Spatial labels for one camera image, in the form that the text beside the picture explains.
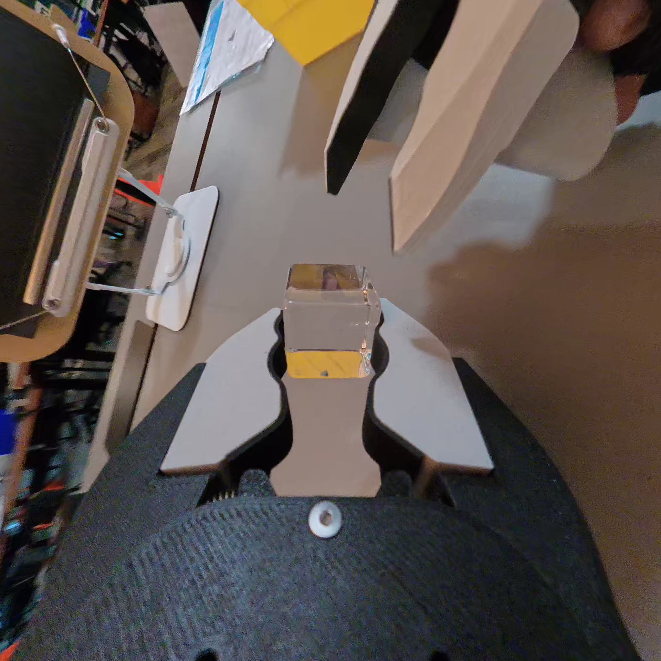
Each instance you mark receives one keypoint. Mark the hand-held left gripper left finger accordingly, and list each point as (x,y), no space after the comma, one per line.
(227,403)

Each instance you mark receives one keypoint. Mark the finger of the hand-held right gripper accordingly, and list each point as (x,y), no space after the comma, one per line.
(475,103)
(382,67)

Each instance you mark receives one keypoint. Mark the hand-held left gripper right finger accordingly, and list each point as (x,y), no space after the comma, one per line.
(428,403)

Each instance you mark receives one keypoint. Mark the yellow plastic bin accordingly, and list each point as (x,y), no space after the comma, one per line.
(310,26)

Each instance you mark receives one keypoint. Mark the clear acrylic block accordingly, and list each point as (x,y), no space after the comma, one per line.
(328,320)

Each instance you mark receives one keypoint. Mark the grey desk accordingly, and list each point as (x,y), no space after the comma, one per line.
(542,335)

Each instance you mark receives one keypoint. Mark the person's right hand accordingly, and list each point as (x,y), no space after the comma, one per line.
(614,23)

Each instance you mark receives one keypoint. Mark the printed paper sheet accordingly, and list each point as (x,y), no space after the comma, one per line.
(227,51)

